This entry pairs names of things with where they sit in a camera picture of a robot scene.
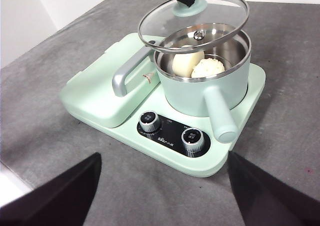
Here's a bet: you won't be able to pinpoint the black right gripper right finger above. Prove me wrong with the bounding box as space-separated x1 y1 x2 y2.
228 150 320 226

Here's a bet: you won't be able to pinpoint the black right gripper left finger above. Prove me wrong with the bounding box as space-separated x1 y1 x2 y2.
0 152 103 226

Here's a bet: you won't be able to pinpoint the glass pot lid green knob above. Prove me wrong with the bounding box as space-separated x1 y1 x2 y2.
137 0 251 56

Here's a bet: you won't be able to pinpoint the smooth white steamed bun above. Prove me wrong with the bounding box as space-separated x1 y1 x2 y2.
171 45 205 78

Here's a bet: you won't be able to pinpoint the ridged white bun green dots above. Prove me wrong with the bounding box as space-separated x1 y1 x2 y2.
191 58 225 78

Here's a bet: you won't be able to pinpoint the silver control knob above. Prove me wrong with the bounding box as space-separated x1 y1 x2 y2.
138 111 162 134
180 127 204 153

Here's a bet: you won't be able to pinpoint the mint green griddle lid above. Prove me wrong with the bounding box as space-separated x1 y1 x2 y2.
59 33 161 129

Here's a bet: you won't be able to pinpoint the mint green breakfast machine base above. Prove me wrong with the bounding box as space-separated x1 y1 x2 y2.
58 32 267 178

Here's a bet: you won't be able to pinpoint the mint green pot with handle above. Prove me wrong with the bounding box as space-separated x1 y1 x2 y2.
152 23 239 143

